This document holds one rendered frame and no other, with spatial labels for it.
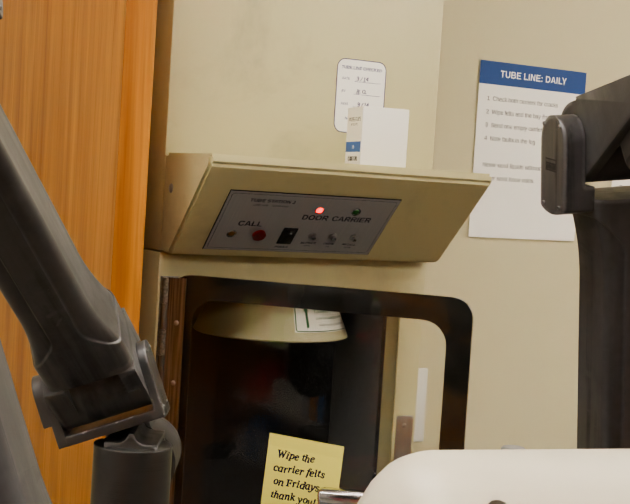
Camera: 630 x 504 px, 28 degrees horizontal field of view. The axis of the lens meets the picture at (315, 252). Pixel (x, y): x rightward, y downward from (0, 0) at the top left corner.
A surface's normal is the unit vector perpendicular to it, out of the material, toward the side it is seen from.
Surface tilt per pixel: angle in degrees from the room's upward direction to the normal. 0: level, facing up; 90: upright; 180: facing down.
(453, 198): 135
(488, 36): 90
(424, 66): 90
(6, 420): 69
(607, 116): 97
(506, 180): 90
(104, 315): 65
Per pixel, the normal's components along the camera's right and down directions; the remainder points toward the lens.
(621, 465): 0.19, -0.87
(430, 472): -0.03, -0.82
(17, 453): 0.95, -0.29
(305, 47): 0.47, 0.07
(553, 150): -0.97, 0.07
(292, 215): 0.29, 0.76
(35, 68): -0.88, -0.03
